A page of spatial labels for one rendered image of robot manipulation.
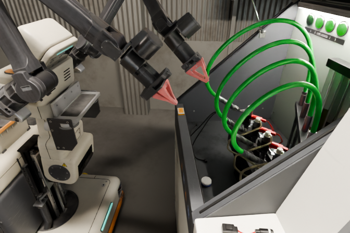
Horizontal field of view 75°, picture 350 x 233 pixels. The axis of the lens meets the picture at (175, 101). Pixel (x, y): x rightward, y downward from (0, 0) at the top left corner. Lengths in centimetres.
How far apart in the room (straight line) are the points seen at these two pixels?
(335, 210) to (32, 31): 98
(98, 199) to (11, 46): 113
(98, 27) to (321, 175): 63
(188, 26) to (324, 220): 61
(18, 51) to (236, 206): 73
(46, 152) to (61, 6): 70
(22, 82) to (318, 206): 82
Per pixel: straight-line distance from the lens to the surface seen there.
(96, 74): 298
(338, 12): 95
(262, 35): 115
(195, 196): 75
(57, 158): 118
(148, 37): 61
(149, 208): 190
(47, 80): 81
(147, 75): 64
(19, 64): 80
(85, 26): 66
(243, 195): 64
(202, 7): 254
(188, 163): 84
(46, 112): 108
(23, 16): 320
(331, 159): 59
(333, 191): 58
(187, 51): 77
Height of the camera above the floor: 154
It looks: 29 degrees down
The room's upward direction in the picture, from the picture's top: straight up
